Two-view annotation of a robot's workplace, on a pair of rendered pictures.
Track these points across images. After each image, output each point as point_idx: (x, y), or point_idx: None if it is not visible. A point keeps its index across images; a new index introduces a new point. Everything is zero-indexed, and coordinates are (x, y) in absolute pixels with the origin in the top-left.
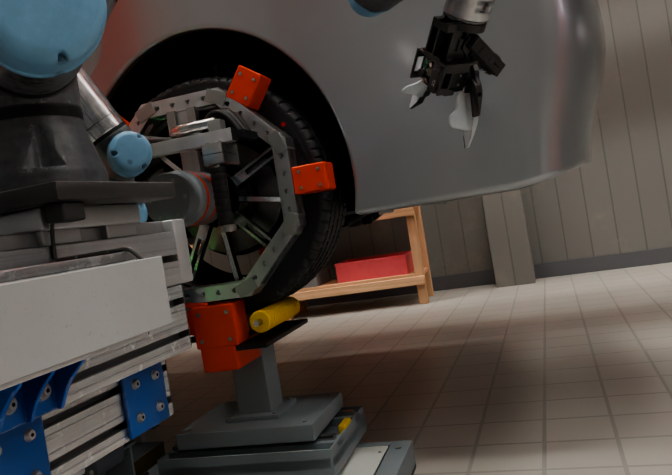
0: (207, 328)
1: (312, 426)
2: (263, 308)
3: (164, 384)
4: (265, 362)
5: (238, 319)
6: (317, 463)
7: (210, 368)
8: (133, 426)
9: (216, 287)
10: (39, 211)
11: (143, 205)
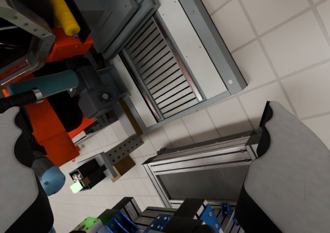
0: (65, 54)
1: (132, 6)
2: (61, 23)
3: (203, 214)
4: (79, 7)
5: (65, 39)
6: (150, 11)
7: (85, 52)
8: (218, 228)
9: (41, 51)
10: None
11: (48, 181)
